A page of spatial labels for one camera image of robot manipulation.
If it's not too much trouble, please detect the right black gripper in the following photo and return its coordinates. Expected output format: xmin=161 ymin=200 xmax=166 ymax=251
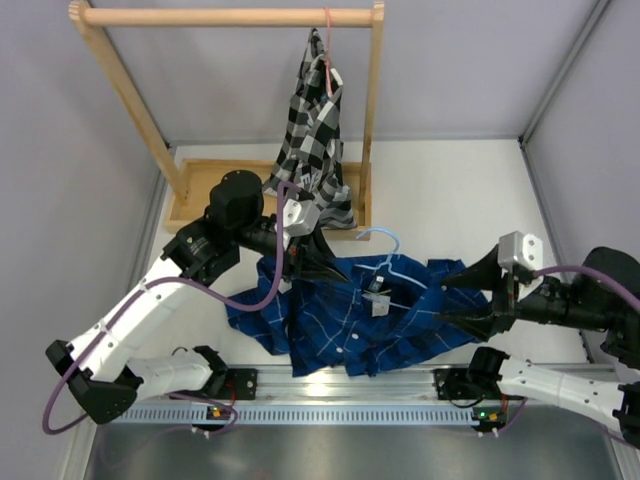
xmin=432 ymin=247 xmax=612 ymax=342

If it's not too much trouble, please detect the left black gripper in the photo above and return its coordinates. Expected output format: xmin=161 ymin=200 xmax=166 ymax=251
xmin=233 ymin=215 xmax=350 ymax=283

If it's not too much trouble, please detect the light blue wire hanger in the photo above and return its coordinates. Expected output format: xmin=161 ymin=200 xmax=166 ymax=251
xmin=355 ymin=227 xmax=427 ymax=295

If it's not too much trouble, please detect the blue plaid shirt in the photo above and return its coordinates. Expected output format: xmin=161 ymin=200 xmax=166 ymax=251
xmin=226 ymin=255 xmax=488 ymax=377

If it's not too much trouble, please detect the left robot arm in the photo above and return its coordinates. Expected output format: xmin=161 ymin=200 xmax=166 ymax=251
xmin=43 ymin=169 xmax=347 ymax=434

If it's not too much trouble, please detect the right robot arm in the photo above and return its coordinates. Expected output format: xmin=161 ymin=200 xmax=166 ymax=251
xmin=438 ymin=243 xmax=639 ymax=447

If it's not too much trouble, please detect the black white checkered shirt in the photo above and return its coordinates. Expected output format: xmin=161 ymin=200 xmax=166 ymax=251
xmin=263 ymin=28 xmax=357 ymax=230

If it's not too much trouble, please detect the wooden clothes rack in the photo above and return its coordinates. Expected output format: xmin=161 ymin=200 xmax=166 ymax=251
xmin=68 ymin=0 xmax=386 ymax=242

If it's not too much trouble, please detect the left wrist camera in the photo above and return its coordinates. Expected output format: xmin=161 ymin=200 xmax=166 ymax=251
xmin=283 ymin=198 xmax=320 ymax=238

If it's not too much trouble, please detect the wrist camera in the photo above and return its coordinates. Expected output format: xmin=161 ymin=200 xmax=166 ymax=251
xmin=283 ymin=198 xmax=320 ymax=238
xmin=497 ymin=231 xmax=544 ymax=285

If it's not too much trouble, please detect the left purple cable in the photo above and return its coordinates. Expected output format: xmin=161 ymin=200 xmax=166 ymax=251
xmin=41 ymin=180 xmax=306 ymax=435

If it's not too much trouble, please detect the purple cable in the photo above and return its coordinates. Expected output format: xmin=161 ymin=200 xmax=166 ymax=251
xmin=532 ymin=264 xmax=640 ymax=309
xmin=41 ymin=180 xmax=306 ymax=435

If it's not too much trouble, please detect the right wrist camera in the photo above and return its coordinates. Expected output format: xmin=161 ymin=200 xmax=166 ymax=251
xmin=497 ymin=231 xmax=544 ymax=285

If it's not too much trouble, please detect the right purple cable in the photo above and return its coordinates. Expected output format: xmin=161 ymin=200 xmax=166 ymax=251
xmin=532 ymin=264 xmax=640 ymax=309

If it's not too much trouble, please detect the aluminium mounting rail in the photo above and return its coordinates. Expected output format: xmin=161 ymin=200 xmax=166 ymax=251
xmin=217 ymin=360 xmax=624 ymax=406

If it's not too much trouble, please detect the pink wire hanger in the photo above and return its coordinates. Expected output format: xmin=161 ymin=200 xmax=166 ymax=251
xmin=324 ymin=6 xmax=333 ymax=98

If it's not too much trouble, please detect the slotted cable duct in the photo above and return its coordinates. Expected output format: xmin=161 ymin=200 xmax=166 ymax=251
xmin=116 ymin=402 xmax=500 ymax=427

